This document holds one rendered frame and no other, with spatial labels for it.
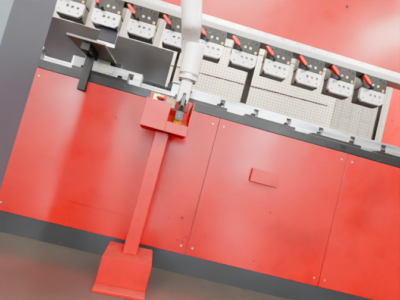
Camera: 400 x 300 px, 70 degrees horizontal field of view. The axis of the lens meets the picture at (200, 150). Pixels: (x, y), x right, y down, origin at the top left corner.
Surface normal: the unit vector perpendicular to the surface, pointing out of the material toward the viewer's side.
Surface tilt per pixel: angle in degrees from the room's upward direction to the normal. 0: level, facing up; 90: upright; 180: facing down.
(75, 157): 90
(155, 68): 90
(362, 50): 90
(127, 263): 90
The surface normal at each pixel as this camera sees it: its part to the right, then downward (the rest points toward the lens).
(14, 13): 0.97, 0.25
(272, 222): 0.08, -0.04
